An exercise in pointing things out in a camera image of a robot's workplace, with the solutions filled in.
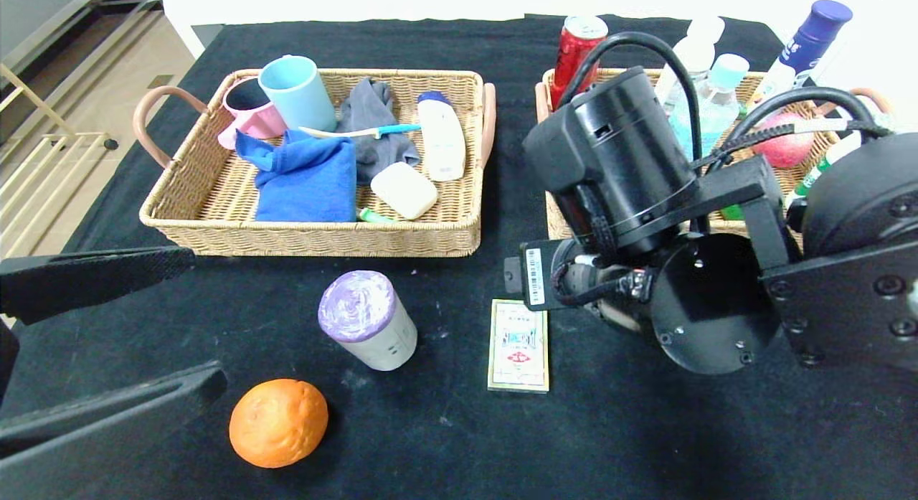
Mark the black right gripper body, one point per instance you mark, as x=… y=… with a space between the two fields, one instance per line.
x=535 y=276

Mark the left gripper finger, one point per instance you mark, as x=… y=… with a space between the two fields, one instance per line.
x=93 y=279
x=79 y=453

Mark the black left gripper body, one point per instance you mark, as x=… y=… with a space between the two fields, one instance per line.
x=6 y=364

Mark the yellow lemon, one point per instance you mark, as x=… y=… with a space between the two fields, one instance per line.
x=617 y=317

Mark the clear water bottle blue cap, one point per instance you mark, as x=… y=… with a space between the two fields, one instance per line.
x=717 y=105

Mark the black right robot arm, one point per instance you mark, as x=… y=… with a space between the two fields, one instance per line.
x=717 y=299

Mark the wicker basket with food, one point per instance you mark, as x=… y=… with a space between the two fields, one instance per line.
x=558 y=224

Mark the wicker basket with toiletries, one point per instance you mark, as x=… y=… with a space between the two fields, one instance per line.
x=215 y=191

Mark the playing card box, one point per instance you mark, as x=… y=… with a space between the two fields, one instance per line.
x=518 y=349

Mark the beige wheeled rack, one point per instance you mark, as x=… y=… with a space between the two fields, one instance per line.
x=43 y=163

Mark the white soap box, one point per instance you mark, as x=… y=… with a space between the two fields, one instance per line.
x=404 y=191

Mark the white lotion bottle blue cap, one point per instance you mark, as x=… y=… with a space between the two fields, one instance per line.
x=441 y=141

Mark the small green plastic item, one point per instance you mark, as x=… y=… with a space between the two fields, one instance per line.
x=371 y=215

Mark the purple trash bag roll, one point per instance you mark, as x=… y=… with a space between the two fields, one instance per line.
x=366 y=321

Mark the black tablecloth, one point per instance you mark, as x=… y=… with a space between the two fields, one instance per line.
x=459 y=450

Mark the orange fruit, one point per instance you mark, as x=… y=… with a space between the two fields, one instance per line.
x=278 y=422

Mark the white and blue toothbrush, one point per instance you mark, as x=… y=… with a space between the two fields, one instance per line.
x=398 y=128

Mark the green citrus fruit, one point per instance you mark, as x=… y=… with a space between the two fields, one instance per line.
x=731 y=213

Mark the pink plastic cup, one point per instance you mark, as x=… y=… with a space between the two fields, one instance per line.
x=254 y=123

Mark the red drink can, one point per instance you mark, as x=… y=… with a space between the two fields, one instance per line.
x=574 y=55

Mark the blue cloth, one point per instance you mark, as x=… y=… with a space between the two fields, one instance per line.
x=308 y=184

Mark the grey cloth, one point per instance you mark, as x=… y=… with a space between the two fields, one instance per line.
x=369 y=105

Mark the light teal plastic cup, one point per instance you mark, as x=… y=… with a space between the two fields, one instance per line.
x=301 y=98

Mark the red apple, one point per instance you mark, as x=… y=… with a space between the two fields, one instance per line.
x=789 y=152

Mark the white yogurt bottle green label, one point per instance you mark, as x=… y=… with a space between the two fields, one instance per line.
x=817 y=173

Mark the white table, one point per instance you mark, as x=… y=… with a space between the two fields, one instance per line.
x=323 y=1

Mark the white bottle purple cap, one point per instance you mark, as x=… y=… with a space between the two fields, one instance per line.
x=803 y=48

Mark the grey metal shelf frame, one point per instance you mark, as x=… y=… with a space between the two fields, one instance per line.
x=79 y=6

